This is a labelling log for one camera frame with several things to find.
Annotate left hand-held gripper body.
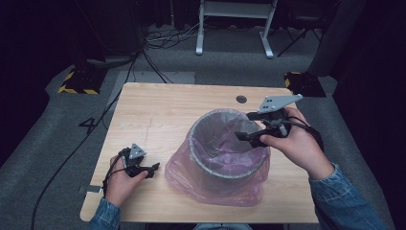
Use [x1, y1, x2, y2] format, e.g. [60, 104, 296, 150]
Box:
[119, 143, 149, 178]

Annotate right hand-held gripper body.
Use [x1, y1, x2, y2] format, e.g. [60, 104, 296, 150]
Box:
[257, 93, 304, 139]

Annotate pink plastic trash bag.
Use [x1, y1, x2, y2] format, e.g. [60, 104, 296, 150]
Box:
[164, 108, 272, 208]

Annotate green plastic trash bin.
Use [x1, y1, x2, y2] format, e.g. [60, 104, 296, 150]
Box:
[188, 109, 269, 183]

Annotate person's left hand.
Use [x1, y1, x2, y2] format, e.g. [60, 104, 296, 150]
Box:
[104, 155, 149, 208]

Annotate person's right hand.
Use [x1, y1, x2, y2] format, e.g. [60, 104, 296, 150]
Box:
[259, 106, 335, 180]

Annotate black yellow striped base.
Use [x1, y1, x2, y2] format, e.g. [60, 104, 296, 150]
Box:
[57, 65, 108, 95]
[283, 71, 327, 98]

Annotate grey tape strip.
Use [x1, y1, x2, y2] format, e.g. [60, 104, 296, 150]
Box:
[78, 185, 104, 195]

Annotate black tripod stand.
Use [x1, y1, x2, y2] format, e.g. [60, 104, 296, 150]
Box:
[276, 18, 324, 58]

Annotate grey slanted column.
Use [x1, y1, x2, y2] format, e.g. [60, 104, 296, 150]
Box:
[306, 0, 368, 78]

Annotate person's legs in jeans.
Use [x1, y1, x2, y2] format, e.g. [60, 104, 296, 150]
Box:
[192, 222, 253, 230]

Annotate dark equipment stand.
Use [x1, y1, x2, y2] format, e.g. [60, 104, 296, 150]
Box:
[75, 0, 145, 70]

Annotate left hand-held gripper black cable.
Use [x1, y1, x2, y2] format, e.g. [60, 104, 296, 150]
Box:
[101, 148, 128, 197]

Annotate hand-held gripper black cable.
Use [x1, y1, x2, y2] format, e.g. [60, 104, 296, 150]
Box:
[101, 148, 128, 197]
[281, 116, 325, 152]

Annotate right hand-held gripper black cable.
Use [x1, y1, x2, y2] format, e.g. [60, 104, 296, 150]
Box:
[281, 116, 325, 152]

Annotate long black floor cable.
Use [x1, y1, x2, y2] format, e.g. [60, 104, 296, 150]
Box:
[29, 52, 142, 230]

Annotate short black floor cable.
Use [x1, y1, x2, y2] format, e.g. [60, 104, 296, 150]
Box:
[142, 49, 173, 84]

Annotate white metal stand frame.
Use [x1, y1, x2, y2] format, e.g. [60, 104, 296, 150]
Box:
[194, 0, 279, 59]

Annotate tangle of floor cables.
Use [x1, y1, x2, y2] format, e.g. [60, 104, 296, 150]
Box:
[145, 22, 205, 51]

